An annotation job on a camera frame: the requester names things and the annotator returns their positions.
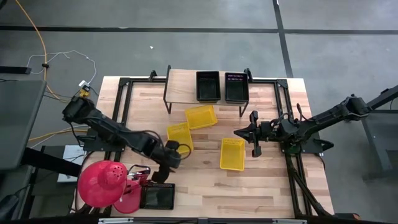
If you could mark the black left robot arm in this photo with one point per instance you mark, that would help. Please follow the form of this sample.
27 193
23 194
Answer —
109 127

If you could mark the black metal table frame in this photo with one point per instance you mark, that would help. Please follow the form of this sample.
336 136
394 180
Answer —
124 81

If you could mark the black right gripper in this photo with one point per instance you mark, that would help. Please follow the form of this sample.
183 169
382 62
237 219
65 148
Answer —
255 119

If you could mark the small red dome lamp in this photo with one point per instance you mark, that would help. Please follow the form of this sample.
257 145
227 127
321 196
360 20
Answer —
129 199

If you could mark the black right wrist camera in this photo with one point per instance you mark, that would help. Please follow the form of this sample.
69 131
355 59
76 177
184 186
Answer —
266 129

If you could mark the black support beam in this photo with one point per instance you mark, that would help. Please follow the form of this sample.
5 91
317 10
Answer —
49 161

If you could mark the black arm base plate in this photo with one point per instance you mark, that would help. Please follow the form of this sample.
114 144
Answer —
93 144
320 144

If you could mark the white power adapter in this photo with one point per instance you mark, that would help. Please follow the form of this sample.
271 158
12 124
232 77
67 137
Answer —
84 83

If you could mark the black flat bar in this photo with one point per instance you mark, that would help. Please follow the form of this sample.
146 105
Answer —
15 70

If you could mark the black plastic slotted basket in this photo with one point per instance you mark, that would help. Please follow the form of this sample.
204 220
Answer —
208 88
157 196
236 90

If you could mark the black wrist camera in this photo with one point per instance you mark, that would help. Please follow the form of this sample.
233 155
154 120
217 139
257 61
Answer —
266 129
173 146

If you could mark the silver metal bracket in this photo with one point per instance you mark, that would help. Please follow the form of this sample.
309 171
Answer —
115 220
289 221

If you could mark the large red dome lamp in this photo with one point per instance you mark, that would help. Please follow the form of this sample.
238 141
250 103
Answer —
101 183

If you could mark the red lamp clamp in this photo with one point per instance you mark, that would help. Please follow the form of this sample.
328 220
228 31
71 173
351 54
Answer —
140 174

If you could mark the white paper sheet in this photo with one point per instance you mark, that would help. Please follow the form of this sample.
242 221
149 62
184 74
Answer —
73 155

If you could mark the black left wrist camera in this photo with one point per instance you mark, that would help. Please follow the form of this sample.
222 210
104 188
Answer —
173 146

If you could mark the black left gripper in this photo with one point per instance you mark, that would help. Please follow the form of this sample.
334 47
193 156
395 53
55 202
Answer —
169 160

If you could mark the yellow plastic slotted basket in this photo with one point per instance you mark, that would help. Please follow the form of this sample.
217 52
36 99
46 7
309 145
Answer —
201 116
232 154
178 135

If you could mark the yellow plug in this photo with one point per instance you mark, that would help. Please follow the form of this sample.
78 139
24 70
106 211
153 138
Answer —
84 92

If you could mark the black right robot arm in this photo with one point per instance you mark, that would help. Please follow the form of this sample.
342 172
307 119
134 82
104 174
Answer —
326 119

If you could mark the wooden shelf with black legs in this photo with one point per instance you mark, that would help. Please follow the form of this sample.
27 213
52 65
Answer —
182 87

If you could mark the grey desk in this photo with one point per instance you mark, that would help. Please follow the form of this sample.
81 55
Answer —
18 121

